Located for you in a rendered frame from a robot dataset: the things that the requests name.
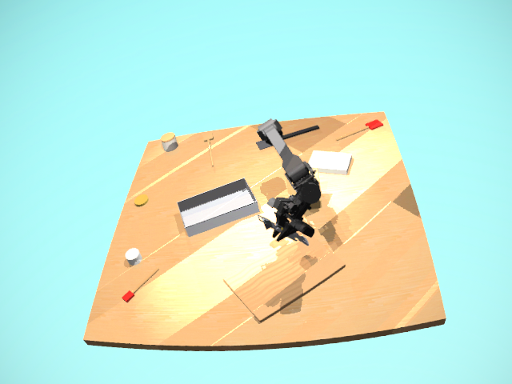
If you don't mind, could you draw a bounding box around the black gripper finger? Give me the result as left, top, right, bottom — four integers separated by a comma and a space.
276, 222, 298, 242
272, 212, 290, 238

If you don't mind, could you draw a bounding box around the grey cylinder with orange top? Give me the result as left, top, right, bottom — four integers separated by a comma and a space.
161, 132, 178, 152

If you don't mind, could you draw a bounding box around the grey spatula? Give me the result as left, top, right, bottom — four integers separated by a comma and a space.
256, 125, 319, 150

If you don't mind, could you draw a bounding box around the grey metal roasting tin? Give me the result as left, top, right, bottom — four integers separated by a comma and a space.
177, 178, 260, 237

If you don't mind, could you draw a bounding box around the white flat block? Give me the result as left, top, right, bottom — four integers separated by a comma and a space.
308, 150, 352, 175

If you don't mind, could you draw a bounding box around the white cylinder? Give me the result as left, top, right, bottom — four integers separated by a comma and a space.
125, 248, 142, 266

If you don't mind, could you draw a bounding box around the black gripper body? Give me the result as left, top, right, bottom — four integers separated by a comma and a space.
267, 194, 315, 238

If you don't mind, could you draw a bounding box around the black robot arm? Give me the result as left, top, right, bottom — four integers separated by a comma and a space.
256, 118, 322, 217

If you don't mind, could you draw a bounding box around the yellow flat disc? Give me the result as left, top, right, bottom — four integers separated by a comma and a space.
134, 194, 149, 206

